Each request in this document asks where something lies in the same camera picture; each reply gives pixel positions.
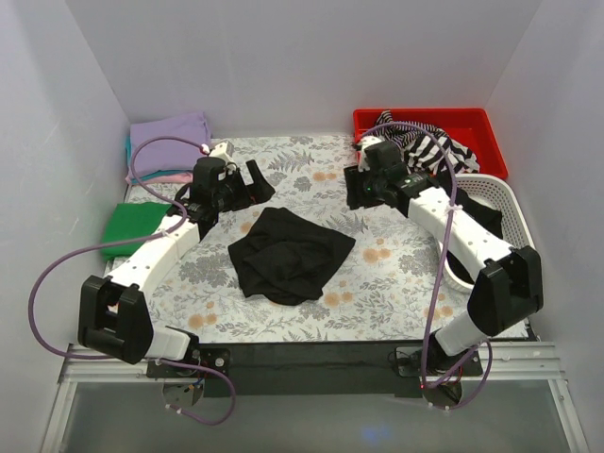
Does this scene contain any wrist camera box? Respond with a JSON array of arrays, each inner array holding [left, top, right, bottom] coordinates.
[[209, 141, 237, 174], [356, 136, 383, 172]]

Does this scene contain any red plastic tray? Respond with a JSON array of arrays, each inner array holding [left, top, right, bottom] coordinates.
[[352, 108, 509, 179]]

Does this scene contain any folded green t shirt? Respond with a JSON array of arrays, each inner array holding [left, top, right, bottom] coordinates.
[[101, 202, 169, 243]]

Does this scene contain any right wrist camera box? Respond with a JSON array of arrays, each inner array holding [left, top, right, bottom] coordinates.
[[356, 136, 383, 172]]

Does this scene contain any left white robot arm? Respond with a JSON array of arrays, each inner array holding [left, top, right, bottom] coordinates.
[[77, 157, 275, 378]]

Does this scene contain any white perforated laundry basket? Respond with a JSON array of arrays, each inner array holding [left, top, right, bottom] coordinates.
[[444, 174, 535, 294]]

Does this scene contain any aluminium frame rail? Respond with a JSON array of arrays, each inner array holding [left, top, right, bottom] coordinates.
[[42, 342, 589, 452]]

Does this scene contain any floral table cloth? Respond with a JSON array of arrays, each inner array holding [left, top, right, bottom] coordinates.
[[147, 135, 467, 343]]

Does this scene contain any black garment in basket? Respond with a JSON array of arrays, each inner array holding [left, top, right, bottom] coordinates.
[[447, 188, 503, 285]]

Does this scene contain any black white striped shirt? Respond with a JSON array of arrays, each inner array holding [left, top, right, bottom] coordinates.
[[362, 110, 480, 174]]

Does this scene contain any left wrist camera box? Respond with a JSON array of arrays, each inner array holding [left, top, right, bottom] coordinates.
[[209, 141, 237, 174]]

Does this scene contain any folded teal t shirt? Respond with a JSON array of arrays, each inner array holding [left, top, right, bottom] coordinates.
[[125, 136, 138, 185]]

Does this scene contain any folded lilac t shirt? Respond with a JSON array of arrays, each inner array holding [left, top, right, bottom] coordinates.
[[128, 110, 211, 177]]

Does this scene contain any folded pink t shirt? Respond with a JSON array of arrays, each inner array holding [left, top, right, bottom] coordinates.
[[126, 172, 193, 185]]

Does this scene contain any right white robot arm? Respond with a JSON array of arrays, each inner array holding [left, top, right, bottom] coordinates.
[[344, 137, 544, 376]]

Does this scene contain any black t shirt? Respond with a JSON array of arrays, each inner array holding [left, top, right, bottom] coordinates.
[[228, 208, 356, 306]]

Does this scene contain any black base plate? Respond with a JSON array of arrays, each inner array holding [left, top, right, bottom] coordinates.
[[145, 341, 482, 401]]

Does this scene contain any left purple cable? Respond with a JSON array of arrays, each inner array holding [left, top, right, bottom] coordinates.
[[26, 136, 237, 426]]

